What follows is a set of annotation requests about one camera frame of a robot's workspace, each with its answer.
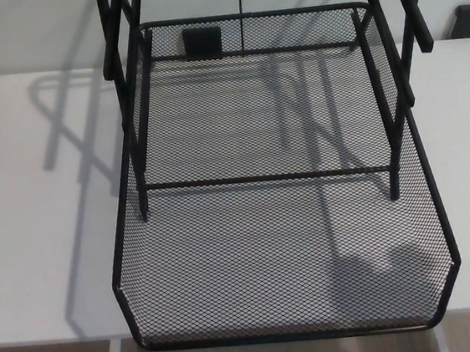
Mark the white cabinet front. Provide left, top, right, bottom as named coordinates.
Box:
left=0, top=0, right=470, bottom=90

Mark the black rectangular wall box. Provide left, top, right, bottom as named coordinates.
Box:
left=446, top=3, right=470, bottom=42

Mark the small black square wall box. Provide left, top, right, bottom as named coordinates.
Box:
left=181, top=25, right=225, bottom=61

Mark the black mesh file tray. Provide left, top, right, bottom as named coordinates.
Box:
left=84, top=0, right=469, bottom=352

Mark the black wire file rack frame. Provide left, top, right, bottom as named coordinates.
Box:
left=95, top=0, right=452, bottom=231

